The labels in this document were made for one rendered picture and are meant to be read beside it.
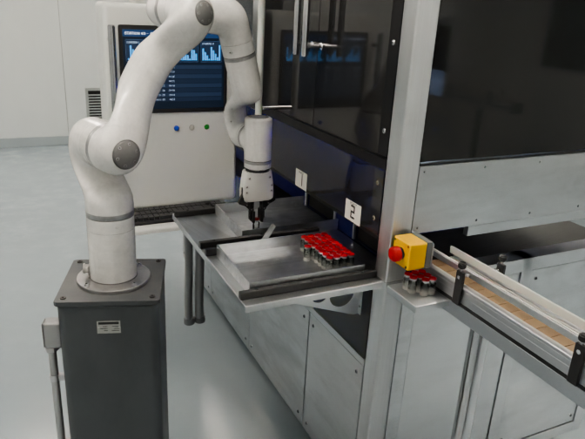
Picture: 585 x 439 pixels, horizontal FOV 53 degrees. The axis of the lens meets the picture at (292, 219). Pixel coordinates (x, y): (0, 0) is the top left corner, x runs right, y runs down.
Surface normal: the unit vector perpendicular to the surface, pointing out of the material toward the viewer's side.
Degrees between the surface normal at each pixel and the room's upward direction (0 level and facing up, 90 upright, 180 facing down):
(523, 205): 90
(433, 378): 90
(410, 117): 90
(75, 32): 90
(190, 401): 0
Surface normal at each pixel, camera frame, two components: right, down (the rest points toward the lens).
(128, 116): 0.59, -0.29
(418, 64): 0.43, 0.33
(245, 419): 0.05, -0.94
